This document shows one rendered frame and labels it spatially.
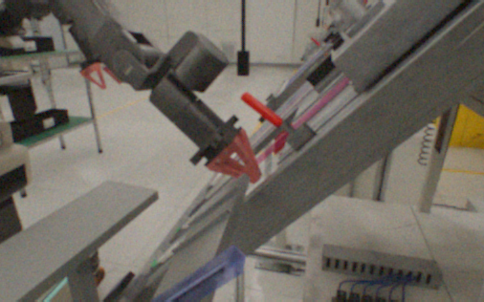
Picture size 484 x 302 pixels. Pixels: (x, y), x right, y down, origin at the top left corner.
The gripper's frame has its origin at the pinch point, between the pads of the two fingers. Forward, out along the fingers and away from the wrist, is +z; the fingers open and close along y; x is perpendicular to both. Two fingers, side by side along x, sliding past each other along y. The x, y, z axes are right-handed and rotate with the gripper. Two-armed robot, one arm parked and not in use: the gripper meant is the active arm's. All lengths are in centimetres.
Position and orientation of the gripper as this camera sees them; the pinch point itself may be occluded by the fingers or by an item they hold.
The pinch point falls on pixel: (254, 175)
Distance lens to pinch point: 50.7
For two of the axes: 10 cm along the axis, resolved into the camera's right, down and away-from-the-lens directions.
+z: 7.2, 6.9, 1.0
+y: 2.4, -3.7, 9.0
